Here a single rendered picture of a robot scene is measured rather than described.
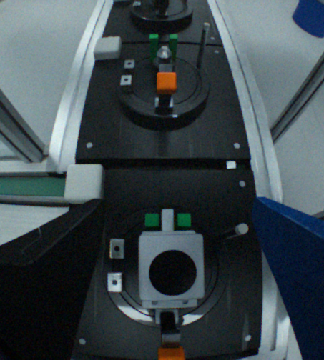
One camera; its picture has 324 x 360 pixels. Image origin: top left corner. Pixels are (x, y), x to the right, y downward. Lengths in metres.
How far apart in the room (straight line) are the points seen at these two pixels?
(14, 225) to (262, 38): 0.79
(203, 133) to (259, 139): 0.10
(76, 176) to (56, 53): 0.47
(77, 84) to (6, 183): 0.20
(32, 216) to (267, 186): 0.35
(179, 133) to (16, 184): 0.25
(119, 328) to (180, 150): 0.23
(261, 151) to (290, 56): 0.46
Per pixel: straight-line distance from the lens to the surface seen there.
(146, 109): 0.31
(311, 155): 0.54
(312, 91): 0.34
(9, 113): 0.28
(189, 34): 0.49
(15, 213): 0.40
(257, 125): 0.38
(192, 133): 0.32
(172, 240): 0.16
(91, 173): 0.28
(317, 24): 0.98
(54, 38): 0.76
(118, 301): 0.26
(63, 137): 0.36
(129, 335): 0.29
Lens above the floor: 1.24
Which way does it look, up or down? 70 degrees down
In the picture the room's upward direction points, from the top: 3 degrees clockwise
